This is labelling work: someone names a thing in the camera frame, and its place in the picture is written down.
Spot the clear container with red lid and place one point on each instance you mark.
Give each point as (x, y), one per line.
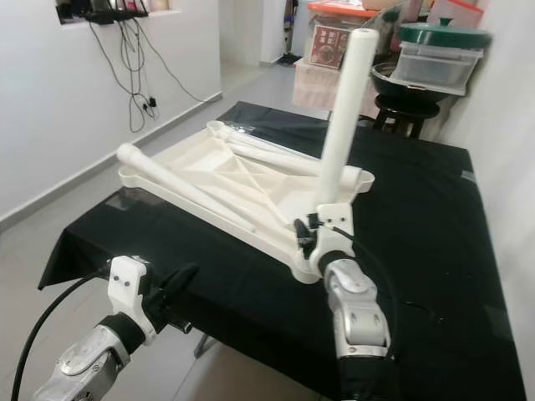
(456, 12)

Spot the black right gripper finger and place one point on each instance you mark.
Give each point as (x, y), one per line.
(306, 234)

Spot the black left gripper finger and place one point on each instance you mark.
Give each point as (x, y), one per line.
(167, 280)
(184, 286)

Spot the black wok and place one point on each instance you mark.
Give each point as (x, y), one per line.
(401, 88)

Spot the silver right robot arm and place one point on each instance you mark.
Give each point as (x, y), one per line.
(355, 309)

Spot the clear box with orange lid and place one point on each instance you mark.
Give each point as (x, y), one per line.
(330, 42)

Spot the clear plastic storage box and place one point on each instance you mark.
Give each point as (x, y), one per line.
(439, 68)

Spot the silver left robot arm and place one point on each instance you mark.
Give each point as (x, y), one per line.
(84, 363)

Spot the cream plastic table top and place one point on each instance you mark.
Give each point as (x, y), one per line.
(242, 185)

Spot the black table cloth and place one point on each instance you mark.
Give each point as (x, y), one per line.
(426, 251)

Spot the pink checked cloth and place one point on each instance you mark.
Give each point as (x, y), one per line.
(313, 88)

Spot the black plastic bag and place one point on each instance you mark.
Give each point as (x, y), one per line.
(384, 33)

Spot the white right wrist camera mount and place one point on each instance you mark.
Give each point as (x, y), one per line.
(334, 219)

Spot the clear plastic bag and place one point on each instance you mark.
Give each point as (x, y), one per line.
(242, 127)

